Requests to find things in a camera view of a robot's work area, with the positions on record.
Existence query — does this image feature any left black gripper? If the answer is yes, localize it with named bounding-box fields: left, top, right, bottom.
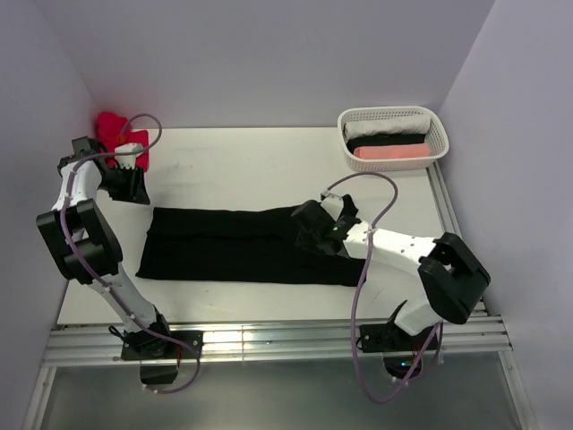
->
left=98, top=163, right=151, bottom=204

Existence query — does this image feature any black t-shirt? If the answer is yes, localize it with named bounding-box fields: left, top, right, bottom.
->
left=136, top=207, right=364, bottom=288
left=346, top=133, right=426, bottom=152

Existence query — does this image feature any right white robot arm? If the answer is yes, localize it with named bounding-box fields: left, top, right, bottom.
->
left=291, top=194, right=491, bottom=349

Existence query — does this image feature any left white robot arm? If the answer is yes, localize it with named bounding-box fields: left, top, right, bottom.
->
left=36, top=137, right=175, bottom=359

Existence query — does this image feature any red t-shirt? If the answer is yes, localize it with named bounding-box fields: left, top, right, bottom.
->
left=95, top=112, right=150, bottom=152

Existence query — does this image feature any rolled black t-shirt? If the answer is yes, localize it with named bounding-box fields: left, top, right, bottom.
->
left=346, top=133, right=426, bottom=152

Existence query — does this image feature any rolled pink t-shirt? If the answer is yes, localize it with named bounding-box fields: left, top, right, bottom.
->
left=353, top=143, right=432, bottom=160

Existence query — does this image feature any rolled white t-shirt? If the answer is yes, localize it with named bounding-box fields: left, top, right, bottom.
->
left=344, top=115, right=432, bottom=139

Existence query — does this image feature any white plastic basket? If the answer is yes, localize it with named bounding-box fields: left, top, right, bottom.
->
left=338, top=106, right=449, bottom=172

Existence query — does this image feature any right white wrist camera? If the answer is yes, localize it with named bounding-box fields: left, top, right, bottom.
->
left=321, top=190, right=345, bottom=219

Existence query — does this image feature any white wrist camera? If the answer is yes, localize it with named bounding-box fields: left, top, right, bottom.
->
left=321, top=190, right=345, bottom=219
left=114, top=142, right=144, bottom=169

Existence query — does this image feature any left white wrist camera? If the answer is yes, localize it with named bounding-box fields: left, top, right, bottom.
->
left=114, top=142, right=144, bottom=169

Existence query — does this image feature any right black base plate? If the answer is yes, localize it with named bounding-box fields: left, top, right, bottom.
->
left=355, top=322, right=432, bottom=379

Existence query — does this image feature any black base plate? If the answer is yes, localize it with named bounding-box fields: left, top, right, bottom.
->
left=120, top=330, right=203, bottom=389
left=355, top=322, right=432, bottom=379

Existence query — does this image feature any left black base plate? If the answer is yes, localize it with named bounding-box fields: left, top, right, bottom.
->
left=120, top=330, right=203, bottom=389

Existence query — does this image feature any aluminium mounting rail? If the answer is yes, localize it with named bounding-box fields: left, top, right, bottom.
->
left=41, top=317, right=512, bottom=367

